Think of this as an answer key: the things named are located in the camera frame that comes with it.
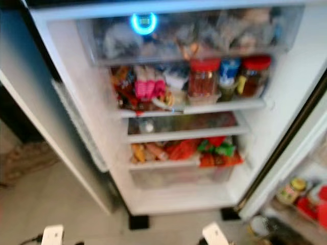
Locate shallow clear fridge drawer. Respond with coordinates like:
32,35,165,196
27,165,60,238
127,111,252,144

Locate large clear fridge drawer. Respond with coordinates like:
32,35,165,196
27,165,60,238
77,5,306,66

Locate white fridge cabinet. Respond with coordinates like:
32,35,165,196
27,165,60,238
28,0,327,230

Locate black edged fridge door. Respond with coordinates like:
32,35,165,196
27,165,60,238
237,71,327,245

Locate black cabinet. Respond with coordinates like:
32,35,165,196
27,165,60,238
0,84,44,144

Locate brown patterned rug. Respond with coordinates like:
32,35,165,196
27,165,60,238
0,140,63,187

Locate red orange snack package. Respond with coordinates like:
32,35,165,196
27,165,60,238
112,66,136,109

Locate yellow orange packet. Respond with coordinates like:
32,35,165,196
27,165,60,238
131,143,147,164

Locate pink package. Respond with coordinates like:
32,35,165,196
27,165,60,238
134,66,167,101

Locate pink sausage packet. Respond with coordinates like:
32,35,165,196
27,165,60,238
145,142,168,161

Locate white package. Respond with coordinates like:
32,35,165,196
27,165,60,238
163,66,190,92

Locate red plastic bag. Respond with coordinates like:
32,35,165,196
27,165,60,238
165,139,200,161

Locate clear crisper drawer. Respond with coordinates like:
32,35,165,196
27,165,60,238
129,165,236,190

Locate red lid jar reddish contents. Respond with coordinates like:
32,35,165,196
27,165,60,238
188,58,221,99

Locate green packet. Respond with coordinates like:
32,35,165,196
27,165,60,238
197,139,237,157

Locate red orange flat packet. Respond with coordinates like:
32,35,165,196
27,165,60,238
199,152,244,168

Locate blue lid jar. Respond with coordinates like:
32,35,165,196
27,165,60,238
218,58,242,99

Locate red lid jar yellow label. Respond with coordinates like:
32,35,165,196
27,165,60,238
237,55,272,97

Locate dark bottle grey cap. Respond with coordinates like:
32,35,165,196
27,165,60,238
249,214,315,245

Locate red container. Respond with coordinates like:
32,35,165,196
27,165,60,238
296,185,327,229

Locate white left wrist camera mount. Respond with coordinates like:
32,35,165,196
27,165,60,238
41,225,65,245

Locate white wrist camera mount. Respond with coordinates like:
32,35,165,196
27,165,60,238
41,225,65,245
202,222,230,245

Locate blue ring light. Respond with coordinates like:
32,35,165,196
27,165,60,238
130,12,158,36

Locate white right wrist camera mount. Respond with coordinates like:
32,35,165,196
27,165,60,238
202,222,230,245

